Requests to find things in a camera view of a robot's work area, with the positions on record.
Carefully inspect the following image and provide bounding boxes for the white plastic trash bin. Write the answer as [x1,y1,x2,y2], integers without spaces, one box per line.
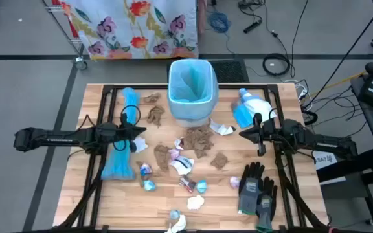
[175,111,209,128]

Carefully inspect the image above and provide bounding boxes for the black power strip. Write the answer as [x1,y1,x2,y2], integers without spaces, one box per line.
[243,19,264,34]

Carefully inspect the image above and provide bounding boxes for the white tissue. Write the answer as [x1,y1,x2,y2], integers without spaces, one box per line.
[164,214,187,233]
[186,195,205,210]

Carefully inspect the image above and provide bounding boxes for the small brown paper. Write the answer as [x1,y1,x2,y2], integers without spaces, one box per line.
[142,93,162,104]
[210,151,229,170]

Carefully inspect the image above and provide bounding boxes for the blue plastic ball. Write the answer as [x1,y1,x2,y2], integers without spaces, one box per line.
[195,180,209,194]
[142,179,157,192]

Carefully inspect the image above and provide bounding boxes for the long black cable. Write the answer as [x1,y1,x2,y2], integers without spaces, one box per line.
[302,0,373,108]

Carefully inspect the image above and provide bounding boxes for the white paper sign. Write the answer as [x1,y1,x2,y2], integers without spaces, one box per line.
[311,144,348,186]

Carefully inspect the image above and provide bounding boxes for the coiled black cable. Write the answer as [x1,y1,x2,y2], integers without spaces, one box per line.
[262,53,291,77]

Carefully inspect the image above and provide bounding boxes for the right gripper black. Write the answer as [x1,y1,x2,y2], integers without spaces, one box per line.
[238,113,286,157]

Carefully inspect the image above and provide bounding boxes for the colourful wrapper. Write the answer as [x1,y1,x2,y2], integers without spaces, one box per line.
[139,162,153,177]

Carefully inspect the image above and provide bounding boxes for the white power strip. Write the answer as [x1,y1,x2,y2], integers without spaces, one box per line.
[283,79,309,101]

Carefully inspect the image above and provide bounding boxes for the black cable bundle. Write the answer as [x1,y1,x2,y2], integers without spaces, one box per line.
[238,0,267,10]

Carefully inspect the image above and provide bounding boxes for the coiled blue cable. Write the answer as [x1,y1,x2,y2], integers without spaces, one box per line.
[207,6,236,54]

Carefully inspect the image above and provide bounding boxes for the black metal stand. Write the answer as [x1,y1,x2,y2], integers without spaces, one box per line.
[317,145,373,227]

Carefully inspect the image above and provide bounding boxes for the small white paper scrap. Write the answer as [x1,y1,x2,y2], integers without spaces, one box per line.
[133,136,149,153]

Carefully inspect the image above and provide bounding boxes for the yellow cable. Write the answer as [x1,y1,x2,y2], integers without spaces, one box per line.
[304,60,373,98]

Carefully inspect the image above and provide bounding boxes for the red black snack wrapper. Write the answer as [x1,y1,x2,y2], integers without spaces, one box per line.
[178,175,197,194]

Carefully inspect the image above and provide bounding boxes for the grey black work glove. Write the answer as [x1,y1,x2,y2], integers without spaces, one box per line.
[238,161,266,216]
[256,177,278,233]

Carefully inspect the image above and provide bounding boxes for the white wrapper black print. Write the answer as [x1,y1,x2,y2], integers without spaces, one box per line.
[168,155,196,176]

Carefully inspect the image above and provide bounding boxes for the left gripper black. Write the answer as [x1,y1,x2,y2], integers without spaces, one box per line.
[108,112,148,153]

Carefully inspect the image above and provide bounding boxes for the blue bag roll white wrapper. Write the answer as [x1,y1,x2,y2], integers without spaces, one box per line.
[231,87,277,129]

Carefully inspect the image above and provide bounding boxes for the long bright blue trash bag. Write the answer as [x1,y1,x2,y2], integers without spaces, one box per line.
[100,87,141,181]

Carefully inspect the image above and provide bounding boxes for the white paper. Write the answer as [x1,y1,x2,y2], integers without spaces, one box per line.
[208,118,236,136]

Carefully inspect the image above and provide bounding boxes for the black desk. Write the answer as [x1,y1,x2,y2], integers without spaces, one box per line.
[350,76,373,171]

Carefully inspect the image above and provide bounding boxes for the metal wire rack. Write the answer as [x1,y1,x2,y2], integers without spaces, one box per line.
[42,0,89,71]

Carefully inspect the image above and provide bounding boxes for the pink hanging cloth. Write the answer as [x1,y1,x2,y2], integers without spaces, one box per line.
[198,0,209,35]

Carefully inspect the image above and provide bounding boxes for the floral printed cloth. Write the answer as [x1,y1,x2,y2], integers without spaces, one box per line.
[60,0,199,60]

